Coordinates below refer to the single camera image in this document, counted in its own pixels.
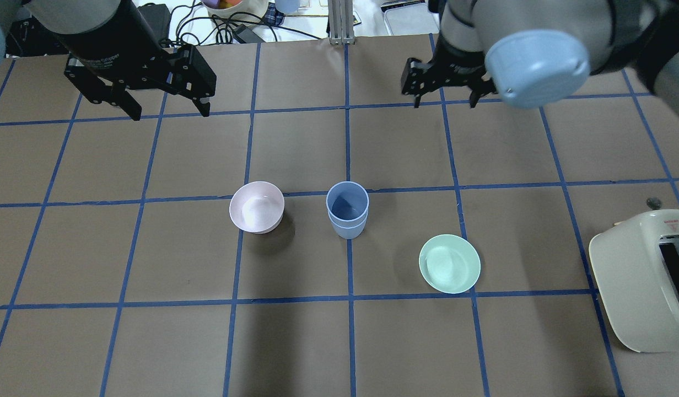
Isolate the bowl of foam blocks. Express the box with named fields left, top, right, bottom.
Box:
left=202, top=1, right=269, bottom=21

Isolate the cream white toaster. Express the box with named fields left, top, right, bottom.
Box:
left=589, top=209, right=679, bottom=352

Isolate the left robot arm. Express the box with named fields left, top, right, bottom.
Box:
left=0, top=1, right=217, bottom=121

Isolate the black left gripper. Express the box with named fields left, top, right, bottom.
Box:
left=64, top=1, right=217, bottom=121

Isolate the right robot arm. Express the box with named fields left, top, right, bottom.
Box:
left=401, top=1, right=679, bottom=118

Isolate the pink bowl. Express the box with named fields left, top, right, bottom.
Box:
left=229, top=181, right=285, bottom=234

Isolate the aluminium frame post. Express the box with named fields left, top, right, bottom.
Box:
left=327, top=0, right=355, bottom=45

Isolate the digital scale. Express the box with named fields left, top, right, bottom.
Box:
left=380, top=1, right=439, bottom=36

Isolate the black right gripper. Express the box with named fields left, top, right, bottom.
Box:
left=400, top=37, right=497, bottom=109

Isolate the black power adapter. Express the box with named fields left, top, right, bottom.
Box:
left=138, top=3, right=171, bottom=42

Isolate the mint green bowl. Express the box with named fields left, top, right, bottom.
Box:
left=418, top=234, right=482, bottom=294

